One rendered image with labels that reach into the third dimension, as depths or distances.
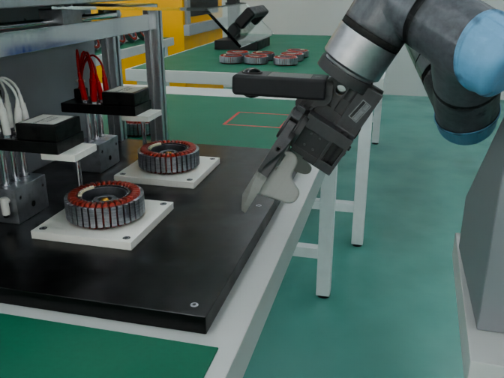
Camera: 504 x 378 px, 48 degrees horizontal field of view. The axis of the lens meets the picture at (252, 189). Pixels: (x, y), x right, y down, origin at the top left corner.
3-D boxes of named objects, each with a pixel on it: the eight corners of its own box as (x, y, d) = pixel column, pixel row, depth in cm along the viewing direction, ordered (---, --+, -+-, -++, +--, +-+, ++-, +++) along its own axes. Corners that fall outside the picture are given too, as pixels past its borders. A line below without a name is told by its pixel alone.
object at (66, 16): (82, 28, 99) (80, 3, 97) (64, 30, 93) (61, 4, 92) (60, 27, 100) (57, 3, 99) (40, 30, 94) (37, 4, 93)
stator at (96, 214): (157, 205, 86) (156, 181, 84) (124, 235, 75) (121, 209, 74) (91, 198, 88) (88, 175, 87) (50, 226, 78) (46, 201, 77)
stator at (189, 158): (209, 160, 107) (209, 142, 105) (181, 178, 97) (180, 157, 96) (159, 154, 111) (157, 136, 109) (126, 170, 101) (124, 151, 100)
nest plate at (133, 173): (220, 163, 109) (220, 157, 109) (193, 189, 96) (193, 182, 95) (148, 157, 113) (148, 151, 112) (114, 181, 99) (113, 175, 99)
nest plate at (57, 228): (173, 208, 87) (173, 201, 87) (131, 250, 74) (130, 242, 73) (87, 200, 91) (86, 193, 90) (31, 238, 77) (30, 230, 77)
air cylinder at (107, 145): (120, 161, 110) (118, 134, 108) (101, 173, 104) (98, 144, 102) (97, 159, 112) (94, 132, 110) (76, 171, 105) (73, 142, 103)
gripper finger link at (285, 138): (268, 176, 65) (308, 114, 66) (256, 169, 65) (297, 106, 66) (265, 180, 70) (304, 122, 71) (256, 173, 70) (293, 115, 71)
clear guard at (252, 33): (274, 34, 109) (274, 2, 107) (241, 48, 87) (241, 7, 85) (120, 31, 116) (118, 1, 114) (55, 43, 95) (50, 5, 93)
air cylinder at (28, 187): (49, 205, 88) (45, 172, 86) (20, 224, 82) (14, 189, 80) (22, 202, 90) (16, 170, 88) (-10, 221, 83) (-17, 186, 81)
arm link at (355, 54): (338, 21, 61) (345, 16, 68) (316, 57, 63) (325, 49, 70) (397, 58, 61) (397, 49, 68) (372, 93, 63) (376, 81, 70)
